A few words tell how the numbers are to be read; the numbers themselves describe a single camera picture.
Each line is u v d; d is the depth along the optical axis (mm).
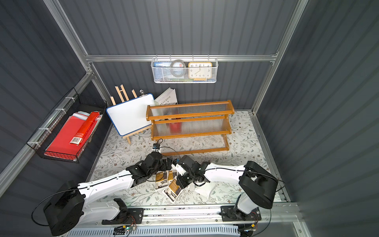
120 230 724
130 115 912
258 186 441
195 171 642
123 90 872
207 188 806
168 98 963
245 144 1012
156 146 739
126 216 681
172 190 788
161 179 837
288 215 738
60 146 689
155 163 663
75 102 790
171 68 866
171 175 846
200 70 871
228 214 732
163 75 851
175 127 1047
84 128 724
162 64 883
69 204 409
